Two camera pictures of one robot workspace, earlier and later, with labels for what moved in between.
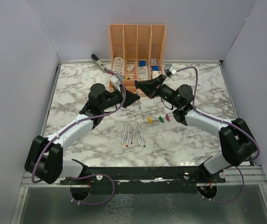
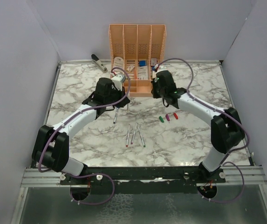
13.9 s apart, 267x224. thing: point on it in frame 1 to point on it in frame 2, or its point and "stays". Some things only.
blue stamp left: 142,63 stays
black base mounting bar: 140,180 stays
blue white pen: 139,101 to 116,114
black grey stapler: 98,63 stays
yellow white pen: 124,136 to 127,106
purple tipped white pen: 133,137 stays
